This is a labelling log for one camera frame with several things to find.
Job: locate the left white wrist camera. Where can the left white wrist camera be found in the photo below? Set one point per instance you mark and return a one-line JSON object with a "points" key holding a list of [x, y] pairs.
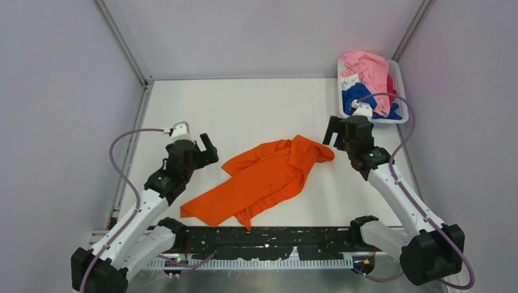
{"points": [[179, 131]]}

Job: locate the blue t shirt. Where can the blue t shirt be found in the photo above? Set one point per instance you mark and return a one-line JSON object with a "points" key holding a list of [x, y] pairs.
{"points": [[384, 107]]}

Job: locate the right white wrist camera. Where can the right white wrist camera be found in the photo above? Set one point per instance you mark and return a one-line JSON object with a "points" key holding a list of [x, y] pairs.
{"points": [[361, 109]]}

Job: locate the orange t shirt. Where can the orange t shirt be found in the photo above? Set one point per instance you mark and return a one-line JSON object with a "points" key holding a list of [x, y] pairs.
{"points": [[259, 179]]}

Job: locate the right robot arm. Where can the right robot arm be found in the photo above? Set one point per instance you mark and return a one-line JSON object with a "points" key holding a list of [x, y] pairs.
{"points": [[427, 249]]}

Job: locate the white plastic laundry basket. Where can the white plastic laundry basket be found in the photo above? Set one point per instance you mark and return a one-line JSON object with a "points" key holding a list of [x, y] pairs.
{"points": [[395, 74]]}

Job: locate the pink t shirt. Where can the pink t shirt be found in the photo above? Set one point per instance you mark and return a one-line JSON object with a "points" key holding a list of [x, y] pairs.
{"points": [[372, 69]]}

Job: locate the white slotted cable duct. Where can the white slotted cable duct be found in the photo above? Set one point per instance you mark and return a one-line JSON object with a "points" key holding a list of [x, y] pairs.
{"points": [[286, 264]]}

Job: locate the crimson t shirt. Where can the crimson t shirt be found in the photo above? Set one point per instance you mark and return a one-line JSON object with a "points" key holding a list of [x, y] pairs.
{"points": [[391, 89]]}

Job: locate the white t shirt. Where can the white t shirt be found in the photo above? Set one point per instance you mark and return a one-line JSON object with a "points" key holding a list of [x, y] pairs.
{"points": [[349, 81]]}

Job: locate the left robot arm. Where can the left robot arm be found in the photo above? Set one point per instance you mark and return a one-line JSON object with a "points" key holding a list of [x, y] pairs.
{"points": [[112, 262]]}

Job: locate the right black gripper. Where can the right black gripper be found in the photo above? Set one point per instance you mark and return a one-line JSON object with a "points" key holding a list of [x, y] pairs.
{"points": [[335, 126]]}

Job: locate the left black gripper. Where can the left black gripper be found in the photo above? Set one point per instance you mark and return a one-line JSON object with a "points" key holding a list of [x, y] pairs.
{"points": [[208, 156]]}

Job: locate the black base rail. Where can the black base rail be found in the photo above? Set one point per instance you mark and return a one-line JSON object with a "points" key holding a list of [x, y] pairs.
{"points": [[267, 243]]}

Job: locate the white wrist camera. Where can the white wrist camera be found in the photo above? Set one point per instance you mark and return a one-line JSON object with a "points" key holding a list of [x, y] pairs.
{"points": [[179, 131], [361, 109]]}

